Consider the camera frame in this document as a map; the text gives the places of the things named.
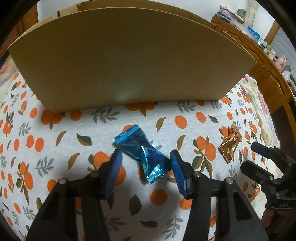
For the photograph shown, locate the person's right hand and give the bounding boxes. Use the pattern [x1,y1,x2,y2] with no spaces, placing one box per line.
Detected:
[261,209,285,228]

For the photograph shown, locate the blue box on cabinet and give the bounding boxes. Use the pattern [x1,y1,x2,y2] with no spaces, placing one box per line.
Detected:
[246,27,260,42]

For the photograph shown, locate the window roller blind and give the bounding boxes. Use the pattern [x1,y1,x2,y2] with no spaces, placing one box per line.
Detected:
[271,28,295,72]

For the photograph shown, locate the beige curtain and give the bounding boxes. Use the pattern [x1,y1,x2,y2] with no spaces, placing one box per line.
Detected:
[244,0,259,28]

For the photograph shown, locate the blue foil candy wrapper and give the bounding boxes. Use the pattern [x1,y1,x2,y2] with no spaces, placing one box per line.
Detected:
[114,125,171,183]

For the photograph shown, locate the pink bottle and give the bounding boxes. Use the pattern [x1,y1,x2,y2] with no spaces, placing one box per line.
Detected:
[275,55,287,72]

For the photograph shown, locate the brown foil candy packet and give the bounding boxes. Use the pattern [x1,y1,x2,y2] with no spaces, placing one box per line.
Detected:
[218,124,242,164]

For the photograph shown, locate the louvered wooden wardrobe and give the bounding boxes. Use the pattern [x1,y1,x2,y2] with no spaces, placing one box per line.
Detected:
[1,4,39,61]

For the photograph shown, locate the wooden sideboard cabinet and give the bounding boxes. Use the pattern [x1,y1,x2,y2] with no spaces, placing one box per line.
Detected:
[211,16,295,114]

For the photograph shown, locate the brown cardboard box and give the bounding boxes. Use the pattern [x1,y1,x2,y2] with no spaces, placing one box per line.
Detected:
[9,1,256,113]

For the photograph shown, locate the orange print white cloth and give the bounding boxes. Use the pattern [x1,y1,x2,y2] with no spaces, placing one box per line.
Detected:
[1,72,280,240]

